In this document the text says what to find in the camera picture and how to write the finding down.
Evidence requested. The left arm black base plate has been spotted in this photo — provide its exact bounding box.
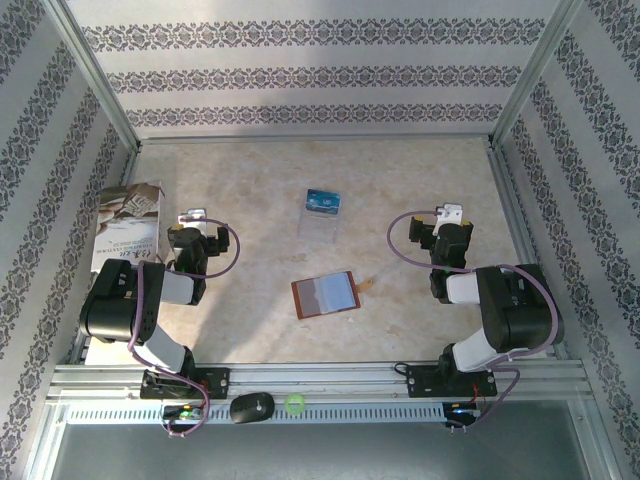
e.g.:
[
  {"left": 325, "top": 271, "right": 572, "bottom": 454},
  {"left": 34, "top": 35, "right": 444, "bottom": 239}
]
[{"left": 140, "top": 367, "right": 231, "bottom": 400}]

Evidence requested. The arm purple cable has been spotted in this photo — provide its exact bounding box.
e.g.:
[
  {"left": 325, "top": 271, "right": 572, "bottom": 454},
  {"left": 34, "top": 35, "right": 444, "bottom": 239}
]
[
  {"left": 387, "top": 209, "right": 562, "bottom": 431},
  {"left": 128, "top": 215, "right": 241, "bottom": 440}
]

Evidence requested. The long aluminium mounting rail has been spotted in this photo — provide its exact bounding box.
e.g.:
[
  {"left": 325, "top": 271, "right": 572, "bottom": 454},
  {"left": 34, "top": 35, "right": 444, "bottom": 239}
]
[{"left": 47, "top": 362, "right": 591, "bottom": 401}]

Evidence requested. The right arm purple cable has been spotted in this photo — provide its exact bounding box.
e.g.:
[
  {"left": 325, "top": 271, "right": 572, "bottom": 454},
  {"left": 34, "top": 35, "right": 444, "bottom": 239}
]
[{"left": 387, "top": 209, "right": 562, "bottom": 431}]

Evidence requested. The aluminium frame post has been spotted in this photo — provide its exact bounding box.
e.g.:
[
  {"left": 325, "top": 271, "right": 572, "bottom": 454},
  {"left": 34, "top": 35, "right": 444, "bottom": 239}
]
[
  {"left": 492, "top": 0, "right": 586, "bottom": 146},
  {"left": 44, "top": 0, "right": 142, "bottom": 151}
]

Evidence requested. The blue VIP card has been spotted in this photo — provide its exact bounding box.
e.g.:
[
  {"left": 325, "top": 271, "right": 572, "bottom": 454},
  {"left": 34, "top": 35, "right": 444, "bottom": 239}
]
[
  {"left": 303, "top": 195, "right": 339, "bottom": 217},
  {"left": 305, "top": 188, "right": 344, "bottom": 209}
]

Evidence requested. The paperback book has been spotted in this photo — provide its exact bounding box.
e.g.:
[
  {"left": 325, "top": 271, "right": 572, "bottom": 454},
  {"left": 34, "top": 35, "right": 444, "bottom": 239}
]
[{"left": 91, "top": 180, "right": 167, "bottom": 275}]

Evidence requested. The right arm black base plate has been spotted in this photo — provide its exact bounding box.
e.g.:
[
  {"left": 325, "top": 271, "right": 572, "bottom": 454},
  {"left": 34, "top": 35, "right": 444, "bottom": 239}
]
[{"left": 405, "top": 364, "right": 498, "bottom": 399}]

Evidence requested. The black computer mouse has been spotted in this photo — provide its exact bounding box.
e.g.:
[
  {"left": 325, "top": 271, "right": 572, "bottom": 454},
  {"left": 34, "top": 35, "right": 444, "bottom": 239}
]
[{"left": 229, "top": 392, "right": 276, "bottom": 426}]

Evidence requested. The brown leather card holder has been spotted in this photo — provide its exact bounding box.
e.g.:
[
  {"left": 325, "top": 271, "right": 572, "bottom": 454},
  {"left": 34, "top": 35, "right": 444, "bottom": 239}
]
[{"left": 291, "top": 270, "right": 376, "bottom": 322}]

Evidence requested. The aluminium rear rail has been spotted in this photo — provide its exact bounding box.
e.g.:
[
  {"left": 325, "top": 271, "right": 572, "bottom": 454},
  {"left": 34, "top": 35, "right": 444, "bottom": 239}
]
[{"left": 137, "top": 133, "right": 496, "bottom": 147}]

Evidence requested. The grey metal panel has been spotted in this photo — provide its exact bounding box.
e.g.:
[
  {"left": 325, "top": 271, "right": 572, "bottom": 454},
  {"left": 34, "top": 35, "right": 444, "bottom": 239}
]
[{"left": 47, "top": 422, "right": 609, "bottom": 480}]

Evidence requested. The clear plastic sleeve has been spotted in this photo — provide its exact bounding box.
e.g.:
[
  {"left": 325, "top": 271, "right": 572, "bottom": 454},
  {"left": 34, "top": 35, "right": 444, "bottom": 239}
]
[{"left": 297, "top": 192, "right": 344, "bottom": 245}]

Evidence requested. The aluminium side rail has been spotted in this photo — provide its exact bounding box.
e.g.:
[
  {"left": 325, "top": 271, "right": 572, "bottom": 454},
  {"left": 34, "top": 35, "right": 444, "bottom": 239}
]
[
  {"left": 487, "top": 142, "right": 571, "bottom": 361},
  {"left": 67, "top": 147, "right": 144, "bottom": 366}
]

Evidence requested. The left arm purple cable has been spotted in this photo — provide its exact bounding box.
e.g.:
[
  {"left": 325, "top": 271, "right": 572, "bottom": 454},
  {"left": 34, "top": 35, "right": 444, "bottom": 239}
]
[{"left": 128, "top": 215, "right": 241, "bottom": 440}]

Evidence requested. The white slotted cable duct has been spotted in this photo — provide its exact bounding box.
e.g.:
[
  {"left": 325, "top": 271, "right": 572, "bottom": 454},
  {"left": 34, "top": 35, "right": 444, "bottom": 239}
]
[{"left": 64, "top": 402, "right": 446, "bottom": 426}]

